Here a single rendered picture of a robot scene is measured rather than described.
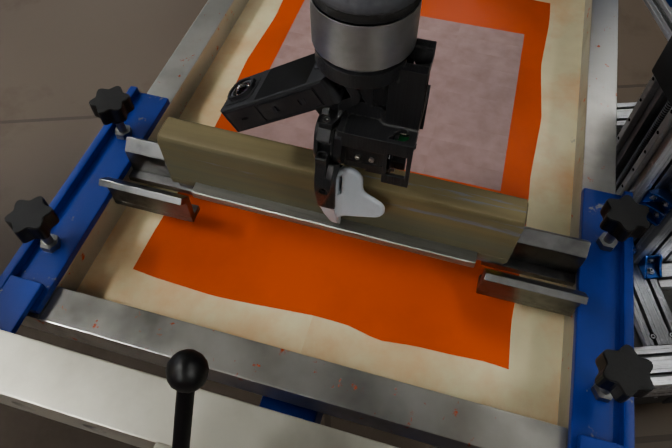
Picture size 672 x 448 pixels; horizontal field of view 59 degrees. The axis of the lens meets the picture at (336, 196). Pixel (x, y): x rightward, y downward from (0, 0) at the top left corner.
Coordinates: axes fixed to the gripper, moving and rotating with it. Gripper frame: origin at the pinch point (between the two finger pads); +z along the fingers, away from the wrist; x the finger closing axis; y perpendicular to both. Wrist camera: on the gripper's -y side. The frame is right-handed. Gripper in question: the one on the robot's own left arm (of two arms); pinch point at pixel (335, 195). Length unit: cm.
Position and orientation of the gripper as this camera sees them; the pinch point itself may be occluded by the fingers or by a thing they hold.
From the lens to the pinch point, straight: 59.3
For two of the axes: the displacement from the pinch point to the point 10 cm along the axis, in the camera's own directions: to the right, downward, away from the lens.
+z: 0.0, 5.8, 8.1
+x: 2.7, -7.8, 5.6
